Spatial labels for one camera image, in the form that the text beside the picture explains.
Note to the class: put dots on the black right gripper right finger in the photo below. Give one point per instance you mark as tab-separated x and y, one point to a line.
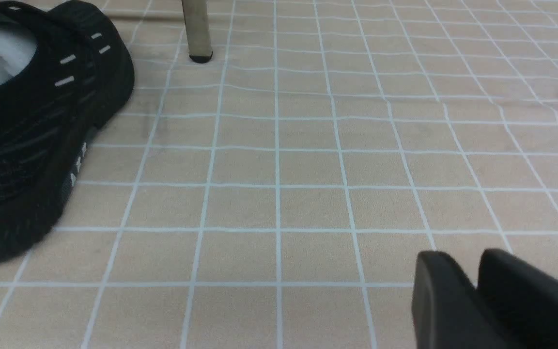
523	298

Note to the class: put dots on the right black knit sneaker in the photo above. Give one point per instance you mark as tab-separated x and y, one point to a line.
64	73

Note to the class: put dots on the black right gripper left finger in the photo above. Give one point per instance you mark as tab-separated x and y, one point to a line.
447	311

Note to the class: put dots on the metal shoe rack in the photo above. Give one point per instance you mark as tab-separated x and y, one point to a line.
197	27

